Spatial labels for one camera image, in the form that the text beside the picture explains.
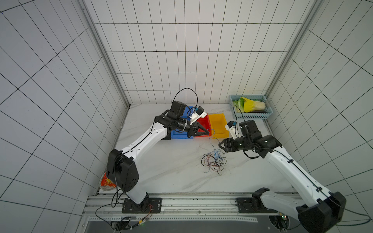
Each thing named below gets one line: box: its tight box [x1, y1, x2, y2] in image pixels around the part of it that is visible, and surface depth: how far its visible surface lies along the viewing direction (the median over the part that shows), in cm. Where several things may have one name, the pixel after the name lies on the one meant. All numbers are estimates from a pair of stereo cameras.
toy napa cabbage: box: [241, 96, 266, 113], surface depth 112 cm
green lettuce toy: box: [233, 97, 245, 113], surface depth 112 cm
